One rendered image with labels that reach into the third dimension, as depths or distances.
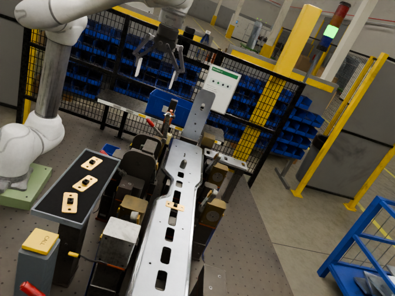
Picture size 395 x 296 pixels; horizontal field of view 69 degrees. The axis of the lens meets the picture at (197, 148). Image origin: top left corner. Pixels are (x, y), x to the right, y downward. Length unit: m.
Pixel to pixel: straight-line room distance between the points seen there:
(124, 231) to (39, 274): 0.25
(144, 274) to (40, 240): 0.34
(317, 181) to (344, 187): 0.44
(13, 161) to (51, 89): 0.37
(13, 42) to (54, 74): 1.96
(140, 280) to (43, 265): 0.30
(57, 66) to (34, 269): 0.93
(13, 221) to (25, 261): 0.69
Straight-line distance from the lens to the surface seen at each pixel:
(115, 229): 0.94
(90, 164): 1.09
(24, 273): 0.88
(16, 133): 1.48
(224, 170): 1.61
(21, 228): 1.49
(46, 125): 1.59
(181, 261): 1.08
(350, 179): 4.52
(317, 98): 4.02
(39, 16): 1.30
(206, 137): 1.87
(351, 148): 4.24
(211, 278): 1.04
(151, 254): 1.06
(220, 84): 2.07
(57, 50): 1.48
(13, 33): 3.43
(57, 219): 0.88
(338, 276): 3.00
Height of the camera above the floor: 1.77
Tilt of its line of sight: 25 degrees down
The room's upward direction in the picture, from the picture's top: 22 degrees clockwise
